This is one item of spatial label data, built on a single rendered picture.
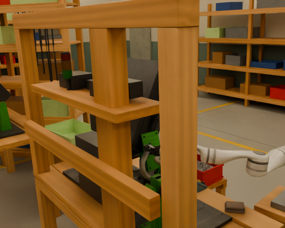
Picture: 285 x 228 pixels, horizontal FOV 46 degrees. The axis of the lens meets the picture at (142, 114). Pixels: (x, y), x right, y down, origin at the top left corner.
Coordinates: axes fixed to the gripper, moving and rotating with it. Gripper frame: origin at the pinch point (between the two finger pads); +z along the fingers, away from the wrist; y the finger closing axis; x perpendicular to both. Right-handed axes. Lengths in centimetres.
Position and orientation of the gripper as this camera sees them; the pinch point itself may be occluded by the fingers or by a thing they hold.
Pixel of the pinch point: (148, 150)
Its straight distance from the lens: 182.3
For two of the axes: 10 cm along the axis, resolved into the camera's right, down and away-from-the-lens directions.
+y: -6.9, -5.6, -4.5
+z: -5.8, 0.6, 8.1
